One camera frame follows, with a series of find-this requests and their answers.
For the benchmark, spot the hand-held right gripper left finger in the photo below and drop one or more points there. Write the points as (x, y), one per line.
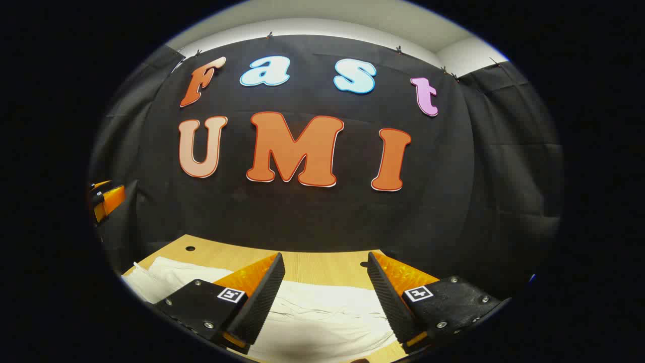
(262, 302)

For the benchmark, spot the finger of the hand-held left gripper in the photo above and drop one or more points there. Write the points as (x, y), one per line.
(113, 200)

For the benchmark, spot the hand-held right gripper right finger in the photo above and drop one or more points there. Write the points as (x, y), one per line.
(390, 302)

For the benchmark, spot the white jeans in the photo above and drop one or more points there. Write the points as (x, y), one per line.
(322, 322)

